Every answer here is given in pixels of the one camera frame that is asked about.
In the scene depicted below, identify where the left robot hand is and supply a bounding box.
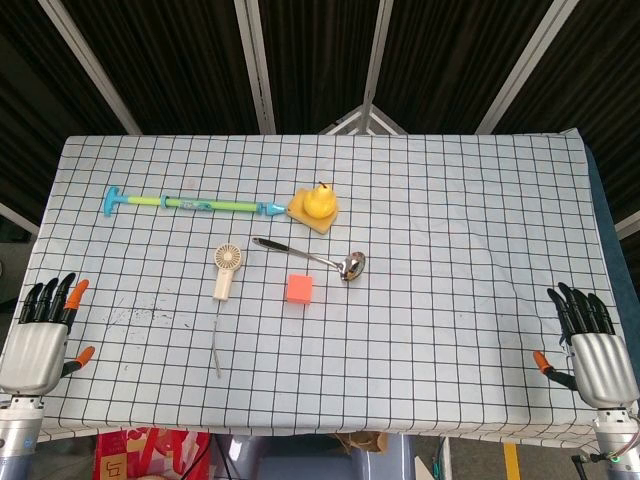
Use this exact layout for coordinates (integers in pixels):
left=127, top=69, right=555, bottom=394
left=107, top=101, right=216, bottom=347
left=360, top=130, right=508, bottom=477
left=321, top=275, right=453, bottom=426
left=0, top=272, right=96, bottom=397

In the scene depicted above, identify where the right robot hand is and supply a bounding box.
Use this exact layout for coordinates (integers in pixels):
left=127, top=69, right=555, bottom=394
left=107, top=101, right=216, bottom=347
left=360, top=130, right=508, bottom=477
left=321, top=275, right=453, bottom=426
left=532, top=282, right=640, bottom=409

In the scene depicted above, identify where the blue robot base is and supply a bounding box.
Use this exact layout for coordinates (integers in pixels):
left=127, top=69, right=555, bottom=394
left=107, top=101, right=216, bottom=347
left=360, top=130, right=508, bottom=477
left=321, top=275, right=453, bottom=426
left=227, top=432, right=419, bottom=480

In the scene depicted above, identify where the grid pattern tablecloth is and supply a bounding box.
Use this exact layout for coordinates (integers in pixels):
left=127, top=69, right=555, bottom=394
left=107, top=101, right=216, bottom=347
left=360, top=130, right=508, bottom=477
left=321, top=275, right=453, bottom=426
left=0, top=127, right=640, bottom=446

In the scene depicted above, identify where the cream handheld fan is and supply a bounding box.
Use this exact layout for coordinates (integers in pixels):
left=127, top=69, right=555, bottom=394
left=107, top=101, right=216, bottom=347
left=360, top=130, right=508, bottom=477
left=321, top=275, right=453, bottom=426
left=212, top=242, right=246, bottom=302

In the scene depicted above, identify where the red patterned bag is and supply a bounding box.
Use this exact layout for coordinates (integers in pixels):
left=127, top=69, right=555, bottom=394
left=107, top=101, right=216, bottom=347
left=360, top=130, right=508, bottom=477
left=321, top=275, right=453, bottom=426
left=94, top=426, right=214, bottom=480

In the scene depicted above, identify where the blue green water pump toy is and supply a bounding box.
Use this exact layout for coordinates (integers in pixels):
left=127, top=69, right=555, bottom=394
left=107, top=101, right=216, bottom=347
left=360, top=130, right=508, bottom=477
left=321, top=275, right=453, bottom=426
left=103, top=186, right=289, bottom=219

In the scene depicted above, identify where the brown paper bag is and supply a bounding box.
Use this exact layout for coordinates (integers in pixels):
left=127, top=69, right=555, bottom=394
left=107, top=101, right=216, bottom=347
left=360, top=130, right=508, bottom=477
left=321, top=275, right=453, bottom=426
left=333, top=432, right=389, bottom=455

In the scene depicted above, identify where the orange cube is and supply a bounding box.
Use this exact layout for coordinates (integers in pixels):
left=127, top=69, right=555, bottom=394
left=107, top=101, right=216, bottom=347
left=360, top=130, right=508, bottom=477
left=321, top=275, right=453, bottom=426
left=286, top=273, right=314, bottom=305

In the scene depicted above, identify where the yellow sponge block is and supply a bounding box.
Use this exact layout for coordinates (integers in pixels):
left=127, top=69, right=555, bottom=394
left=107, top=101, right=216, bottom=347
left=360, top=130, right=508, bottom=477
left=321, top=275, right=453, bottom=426
left=286, top=187, right=340, bottom=235

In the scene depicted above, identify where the yellow pear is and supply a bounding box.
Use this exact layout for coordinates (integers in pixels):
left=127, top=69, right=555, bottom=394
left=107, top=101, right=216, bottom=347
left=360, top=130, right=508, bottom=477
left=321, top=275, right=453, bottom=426
left=304, top=180, right=335, bottom=219

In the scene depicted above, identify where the fan wrist strap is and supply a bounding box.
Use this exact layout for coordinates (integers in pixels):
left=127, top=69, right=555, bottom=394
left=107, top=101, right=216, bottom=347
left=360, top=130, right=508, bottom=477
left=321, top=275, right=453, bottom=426
left=212, top=299, right=223, bottom=378

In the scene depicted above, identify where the steel ladle black handle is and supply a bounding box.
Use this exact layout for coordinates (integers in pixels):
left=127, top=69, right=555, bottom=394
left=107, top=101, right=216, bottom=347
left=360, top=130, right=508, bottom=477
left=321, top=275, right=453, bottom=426
left=251, top=236, right=367, bottom=284

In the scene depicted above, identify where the white metal frame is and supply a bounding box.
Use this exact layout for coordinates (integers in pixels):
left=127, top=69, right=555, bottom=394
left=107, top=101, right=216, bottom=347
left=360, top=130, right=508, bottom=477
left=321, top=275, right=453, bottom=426
left=319, top=105, right=409, bottom=136

